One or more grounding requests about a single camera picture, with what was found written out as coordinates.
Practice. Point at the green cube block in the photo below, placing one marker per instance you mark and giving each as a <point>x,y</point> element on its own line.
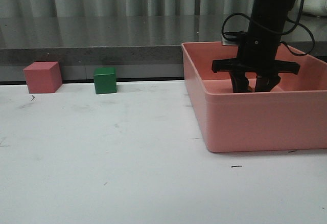
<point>105,80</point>

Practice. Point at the pink plastic bin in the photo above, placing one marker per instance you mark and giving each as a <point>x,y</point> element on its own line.
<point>290,117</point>

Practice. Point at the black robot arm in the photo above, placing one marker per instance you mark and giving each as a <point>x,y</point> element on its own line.
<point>270,17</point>

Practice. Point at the yellow push button switch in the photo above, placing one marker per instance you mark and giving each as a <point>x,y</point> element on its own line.
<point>250,89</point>

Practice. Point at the dark grey counter shelf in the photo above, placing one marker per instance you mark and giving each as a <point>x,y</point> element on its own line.
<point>138,47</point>

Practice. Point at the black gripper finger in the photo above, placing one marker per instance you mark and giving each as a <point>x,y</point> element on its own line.
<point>240,83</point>
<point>266,83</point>

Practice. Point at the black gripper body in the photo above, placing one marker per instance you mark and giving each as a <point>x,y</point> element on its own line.
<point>255,55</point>

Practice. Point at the pink cube block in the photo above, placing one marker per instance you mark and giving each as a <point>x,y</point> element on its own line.
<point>43,77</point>

